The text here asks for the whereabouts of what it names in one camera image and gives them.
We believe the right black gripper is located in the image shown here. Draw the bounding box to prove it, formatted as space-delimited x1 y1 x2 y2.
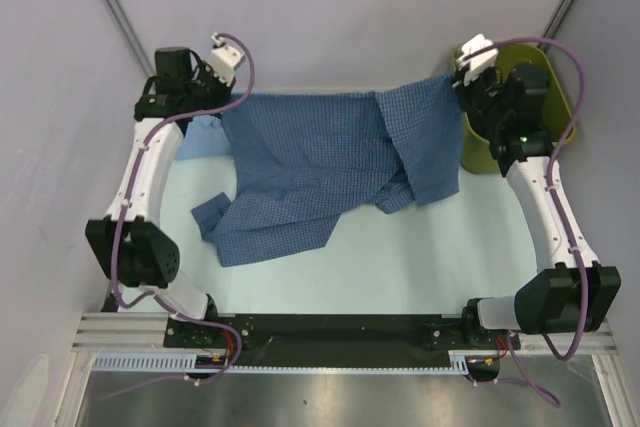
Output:
449 63 512 127

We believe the blue checkered long sleeve shirt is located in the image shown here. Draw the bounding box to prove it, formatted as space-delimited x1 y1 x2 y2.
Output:
192 75 462 267

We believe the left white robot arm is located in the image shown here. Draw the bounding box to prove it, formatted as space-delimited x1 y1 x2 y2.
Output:
85 41 245 347

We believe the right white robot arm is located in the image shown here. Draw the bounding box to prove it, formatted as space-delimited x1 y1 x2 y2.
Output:
453 63 621 348

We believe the light blue folded shirt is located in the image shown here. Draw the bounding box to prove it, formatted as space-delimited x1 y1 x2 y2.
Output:
174 112 231 161

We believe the olive green plastic bin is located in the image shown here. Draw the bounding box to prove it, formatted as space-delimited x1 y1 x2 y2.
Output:
461 38 578 175

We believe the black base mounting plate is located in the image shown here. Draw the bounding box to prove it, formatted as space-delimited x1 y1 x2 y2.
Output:
163 313 507 371

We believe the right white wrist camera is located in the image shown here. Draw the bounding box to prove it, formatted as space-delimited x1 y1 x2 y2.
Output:
452 34 498 89

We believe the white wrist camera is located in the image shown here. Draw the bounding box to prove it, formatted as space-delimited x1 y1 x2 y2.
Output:
452 34 498 89
207 33 245 86

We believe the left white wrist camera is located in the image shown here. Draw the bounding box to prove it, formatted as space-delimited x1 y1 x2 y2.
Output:
207 33 245 86

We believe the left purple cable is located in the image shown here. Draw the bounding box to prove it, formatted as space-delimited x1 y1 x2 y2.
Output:
97 32 257 401

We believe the purple cable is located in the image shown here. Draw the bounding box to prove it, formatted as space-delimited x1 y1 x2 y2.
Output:
469 36 589 407
97 32 257 401

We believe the aluminium frame rail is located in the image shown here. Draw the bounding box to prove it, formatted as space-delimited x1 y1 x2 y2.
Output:
72 313 169 353

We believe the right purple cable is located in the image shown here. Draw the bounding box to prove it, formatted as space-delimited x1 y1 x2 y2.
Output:
469 36 589 407

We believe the white slotted cable duct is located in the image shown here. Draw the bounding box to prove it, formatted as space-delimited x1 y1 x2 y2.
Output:
92 352 197 373

